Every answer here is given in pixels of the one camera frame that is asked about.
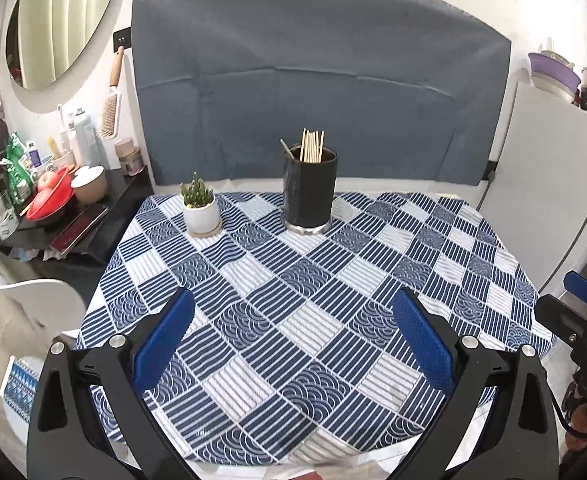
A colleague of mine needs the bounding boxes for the tall white bottle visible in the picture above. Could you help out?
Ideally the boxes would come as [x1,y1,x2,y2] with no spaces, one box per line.
[70,110,96,167]

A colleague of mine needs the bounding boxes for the bunch of wooden chopsticks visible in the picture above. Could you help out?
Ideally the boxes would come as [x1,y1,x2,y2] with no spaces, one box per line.
[280,129,325,165]

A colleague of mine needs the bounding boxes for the potted succulent white pot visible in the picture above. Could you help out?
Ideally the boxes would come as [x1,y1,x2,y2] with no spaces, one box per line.
[180,172,220,233]

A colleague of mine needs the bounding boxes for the round wooden coaster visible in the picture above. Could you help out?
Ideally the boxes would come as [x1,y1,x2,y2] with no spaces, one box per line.
[187,220,223,237]

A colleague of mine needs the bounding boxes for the beige bowl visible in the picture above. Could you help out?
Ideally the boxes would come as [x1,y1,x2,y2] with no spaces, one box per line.
[70,166,108,205]

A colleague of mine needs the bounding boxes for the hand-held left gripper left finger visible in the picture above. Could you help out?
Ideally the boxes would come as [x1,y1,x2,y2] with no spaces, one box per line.
[26,287,196,480]

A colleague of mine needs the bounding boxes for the green snack packets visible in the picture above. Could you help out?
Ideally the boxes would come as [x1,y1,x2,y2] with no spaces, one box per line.
[0,132,35,211]

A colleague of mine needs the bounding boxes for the person's right hand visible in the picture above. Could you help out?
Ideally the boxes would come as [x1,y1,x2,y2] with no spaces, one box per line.
[566,377,587,441]

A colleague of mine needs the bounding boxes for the round wall mirror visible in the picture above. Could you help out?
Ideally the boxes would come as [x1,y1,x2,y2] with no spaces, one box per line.
[4,0,125,92]

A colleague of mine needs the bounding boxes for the white chair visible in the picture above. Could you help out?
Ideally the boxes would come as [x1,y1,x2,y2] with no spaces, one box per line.
[0,271,88,441]

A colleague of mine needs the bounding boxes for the white cabinet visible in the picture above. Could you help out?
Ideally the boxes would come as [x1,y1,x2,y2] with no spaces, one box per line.
[477,82,587,301]

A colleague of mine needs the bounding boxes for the purple basket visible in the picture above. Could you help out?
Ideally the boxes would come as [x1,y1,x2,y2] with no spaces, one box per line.
[527,50,581,103]

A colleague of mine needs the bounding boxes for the beige jar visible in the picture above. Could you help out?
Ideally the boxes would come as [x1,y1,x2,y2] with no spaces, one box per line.
[114,137,145,176]

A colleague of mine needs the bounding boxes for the blue white patterned tablecloth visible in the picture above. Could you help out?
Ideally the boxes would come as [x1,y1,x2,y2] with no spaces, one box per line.
[76,191,557,466]

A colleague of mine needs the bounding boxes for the red notebook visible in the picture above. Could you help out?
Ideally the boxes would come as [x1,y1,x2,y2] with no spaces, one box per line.
[50,204,110,255]

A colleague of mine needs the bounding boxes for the red bowl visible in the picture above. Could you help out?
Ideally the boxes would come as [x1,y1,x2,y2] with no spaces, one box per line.
[24,167,76,222]

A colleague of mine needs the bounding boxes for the wooden hairbrush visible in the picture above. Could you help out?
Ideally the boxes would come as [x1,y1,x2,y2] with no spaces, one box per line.
[97,47,125,140]

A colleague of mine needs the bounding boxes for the grey cloth cover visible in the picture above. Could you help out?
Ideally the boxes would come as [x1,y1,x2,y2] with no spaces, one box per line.
[130,0,513,195]

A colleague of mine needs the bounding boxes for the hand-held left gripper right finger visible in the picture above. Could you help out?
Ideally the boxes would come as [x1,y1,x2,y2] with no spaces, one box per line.
[392,287,559,480]

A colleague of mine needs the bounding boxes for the blue patterned cushion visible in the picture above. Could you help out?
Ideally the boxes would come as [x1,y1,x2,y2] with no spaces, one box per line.
[0,357,41,423]

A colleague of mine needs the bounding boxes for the red apple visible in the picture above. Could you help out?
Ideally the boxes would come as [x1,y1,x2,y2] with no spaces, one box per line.
[36,171,63,193]

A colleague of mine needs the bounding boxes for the black cylindrical utensil holder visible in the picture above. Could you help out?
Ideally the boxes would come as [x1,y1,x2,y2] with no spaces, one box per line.
[282,144,339,235]

